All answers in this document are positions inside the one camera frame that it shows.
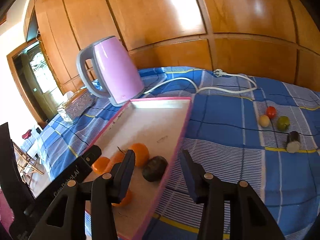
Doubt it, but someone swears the small orange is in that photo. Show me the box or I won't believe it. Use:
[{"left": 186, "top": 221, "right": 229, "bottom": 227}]
[{"left": 92, "top": 157, "right": 110, "bottom": 175}]

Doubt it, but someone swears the large orange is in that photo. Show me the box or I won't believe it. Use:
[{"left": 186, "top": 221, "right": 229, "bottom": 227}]
[{"left": 129, "top": 143, "right": 150, "bottom": 168}]

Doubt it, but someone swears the dark brown round fruit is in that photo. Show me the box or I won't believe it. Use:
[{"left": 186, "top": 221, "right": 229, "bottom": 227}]
[{"left": 142, "top": 155, "right": 168, "bottom": 182}]

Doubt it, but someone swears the beige round fruit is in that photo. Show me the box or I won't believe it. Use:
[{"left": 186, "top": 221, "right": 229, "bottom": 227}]
[{"left": 258, "top": 115, "right": 270, "bottom": 127}]

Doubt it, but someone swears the dark cut eggplant piece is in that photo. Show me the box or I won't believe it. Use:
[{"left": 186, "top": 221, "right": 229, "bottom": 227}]
[{"left": 286, "top": 131, "right": 300, "bottom": 153}]

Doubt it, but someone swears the red tomato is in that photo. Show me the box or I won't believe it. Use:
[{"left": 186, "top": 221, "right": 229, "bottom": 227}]
[{"left": 266, "top": 106, "right": 277, "bottom": 120}]

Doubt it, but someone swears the green tomato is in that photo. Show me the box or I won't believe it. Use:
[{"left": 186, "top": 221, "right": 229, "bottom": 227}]
[{"left": 277, "top": 116, "right": 290, "bottom": 131}]

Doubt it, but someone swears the orange carrot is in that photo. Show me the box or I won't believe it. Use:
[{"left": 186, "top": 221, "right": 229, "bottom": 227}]
[{"left": 107, "top": 151, "right": 125, "bottom": 172}]

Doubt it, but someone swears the wooden folding chair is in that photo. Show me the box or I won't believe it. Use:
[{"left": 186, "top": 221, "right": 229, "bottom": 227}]
[{"left": 12, "top": 141, "right": 44, "bottom": 186}]

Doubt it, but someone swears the blue plaid bedsheet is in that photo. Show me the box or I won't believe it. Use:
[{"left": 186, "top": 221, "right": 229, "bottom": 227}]
[{"left": 31, "top": 67, "right": 319, "bottom": 239}]

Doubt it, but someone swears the pink rimmed white tray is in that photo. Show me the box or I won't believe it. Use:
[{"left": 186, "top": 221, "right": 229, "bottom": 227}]
[{"left": 92, "top": 96, "right": 192, "bottom": 239}]

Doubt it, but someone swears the silver ornate tissue box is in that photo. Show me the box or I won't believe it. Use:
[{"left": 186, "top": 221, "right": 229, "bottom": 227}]
[{"left": 57, "top": 88, "right": 95, "bottom": 124}]

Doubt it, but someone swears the pink electric kettle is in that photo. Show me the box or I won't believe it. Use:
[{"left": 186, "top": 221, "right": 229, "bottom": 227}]
[{"left": 76, "top": 36, "right": 145, "bottom": 107}]

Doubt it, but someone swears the wooden door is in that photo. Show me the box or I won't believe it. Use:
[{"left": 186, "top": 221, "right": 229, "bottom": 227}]
[{"left": 7, "top": 39, "right": 63, "bottom": 128}]

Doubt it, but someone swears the wooden wardrobe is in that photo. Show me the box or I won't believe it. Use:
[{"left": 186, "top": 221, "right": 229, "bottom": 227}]
[{"left": 23, "top": 0, "right": 319, "bottom": 92}]

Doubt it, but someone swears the white power cable with plug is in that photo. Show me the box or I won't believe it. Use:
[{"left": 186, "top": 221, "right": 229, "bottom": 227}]
[{"left": 143, "top": 68, "right": 258, "bottom": 96}]

